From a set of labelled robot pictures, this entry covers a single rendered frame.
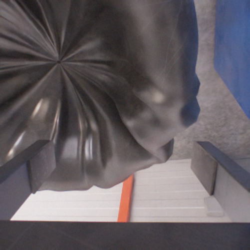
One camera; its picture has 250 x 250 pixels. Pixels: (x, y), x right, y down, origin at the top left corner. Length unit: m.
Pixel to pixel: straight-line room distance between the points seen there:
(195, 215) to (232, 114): 0.57
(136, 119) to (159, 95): 0.07
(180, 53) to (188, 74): 0.03
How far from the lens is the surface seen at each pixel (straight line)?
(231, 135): 1.25
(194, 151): 0.17
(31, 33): 0.43
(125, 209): 1.12
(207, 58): 0.96
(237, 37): 0.69
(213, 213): 1.10
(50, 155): 0.16
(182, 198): 1.16
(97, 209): 1.24
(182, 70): 0.23
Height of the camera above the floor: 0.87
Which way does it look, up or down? 51 degrees down
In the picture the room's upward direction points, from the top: 169 degrees counter-clockwise
